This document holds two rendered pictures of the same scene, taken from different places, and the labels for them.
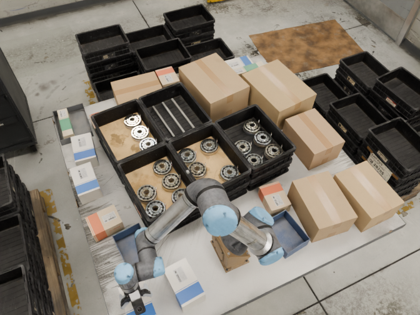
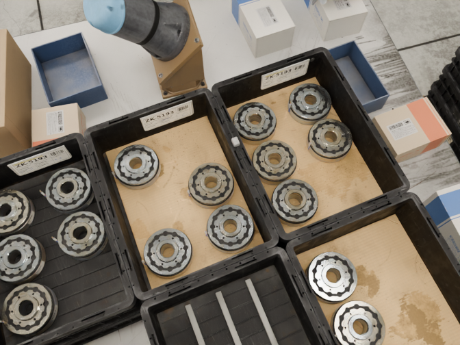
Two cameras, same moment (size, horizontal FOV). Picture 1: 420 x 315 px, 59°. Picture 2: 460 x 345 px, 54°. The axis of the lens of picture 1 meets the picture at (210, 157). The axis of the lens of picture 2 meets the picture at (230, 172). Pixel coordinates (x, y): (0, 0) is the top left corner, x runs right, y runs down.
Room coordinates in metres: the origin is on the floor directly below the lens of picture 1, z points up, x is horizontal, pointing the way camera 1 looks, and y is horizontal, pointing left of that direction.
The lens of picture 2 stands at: (1.53, 0.18, 1.80)
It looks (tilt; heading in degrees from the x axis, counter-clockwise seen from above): 67 degrees down; 190
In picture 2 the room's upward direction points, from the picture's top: 1 degrees counter-clockwise
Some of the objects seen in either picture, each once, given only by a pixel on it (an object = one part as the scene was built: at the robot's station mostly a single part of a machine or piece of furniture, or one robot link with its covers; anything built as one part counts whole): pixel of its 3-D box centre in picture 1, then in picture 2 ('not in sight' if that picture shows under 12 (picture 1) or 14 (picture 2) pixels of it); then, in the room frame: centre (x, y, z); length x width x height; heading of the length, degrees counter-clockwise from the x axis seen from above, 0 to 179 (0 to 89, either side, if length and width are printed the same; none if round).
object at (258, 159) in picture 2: (171, 180); (274, 159); (1.09, 0.20, 0.86); 0.10 x 0.10 x 0.01
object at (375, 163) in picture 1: (377, 168); not in sight; (1.53, -1.18, 0.41); 0.31 x 0.02 x 0.16; 26
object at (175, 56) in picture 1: (165, 74); not in sight; (2.51, 0.41, 0.37); 0.40 x 0.30 x 0.45; 116
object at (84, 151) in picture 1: (84, 151); not in sight; (1.36, 0.75, 0.75); 0.20 x 0.12 x 0.09; 21
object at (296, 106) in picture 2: (155, 209); (310, 100); (0.92, 0.27, 0.86); 0.10 x 0.10 x 0.01
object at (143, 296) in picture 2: (209, 157); (176, 185); (1.21, 0.01, 0.92); 0.40 x 0.30 x 0.02; 32
